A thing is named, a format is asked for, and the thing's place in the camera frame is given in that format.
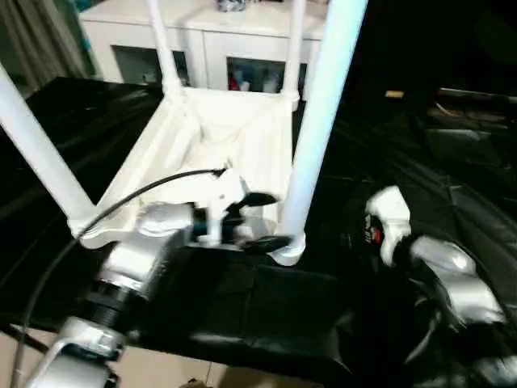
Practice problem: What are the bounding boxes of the white plastic table top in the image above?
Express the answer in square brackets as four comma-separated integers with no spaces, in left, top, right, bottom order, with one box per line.
[70,86,306,268]

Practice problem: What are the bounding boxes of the white plastic table leg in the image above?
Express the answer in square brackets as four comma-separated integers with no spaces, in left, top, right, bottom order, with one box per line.
[0,62,98,239]
[284,0,308,102]
[145,0,183,96]
[280,0,368,259]

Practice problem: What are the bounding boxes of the black work mat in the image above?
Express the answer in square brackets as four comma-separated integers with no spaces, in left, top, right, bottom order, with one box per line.
[0,76,517,388]

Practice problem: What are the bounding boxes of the white glass-door cabinet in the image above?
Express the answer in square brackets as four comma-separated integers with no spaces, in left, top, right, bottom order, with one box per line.
[78,0,330,92]

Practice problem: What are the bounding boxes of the black tripod leg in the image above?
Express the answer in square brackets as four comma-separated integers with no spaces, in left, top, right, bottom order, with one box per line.
[0,322,54,357]

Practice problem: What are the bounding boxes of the grey curtain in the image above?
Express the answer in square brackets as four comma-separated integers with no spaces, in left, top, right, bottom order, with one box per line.
[0,0,98,98]

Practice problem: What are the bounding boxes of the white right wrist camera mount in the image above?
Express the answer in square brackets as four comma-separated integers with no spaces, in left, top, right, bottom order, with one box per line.
[367,185,413,268]

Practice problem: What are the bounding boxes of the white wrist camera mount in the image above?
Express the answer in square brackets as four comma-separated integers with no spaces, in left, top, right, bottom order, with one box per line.
[367,185,413,268]
[193,167,247,243]

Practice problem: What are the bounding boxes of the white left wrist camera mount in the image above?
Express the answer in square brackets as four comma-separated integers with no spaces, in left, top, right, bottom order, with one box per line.
[193,167,247,243]

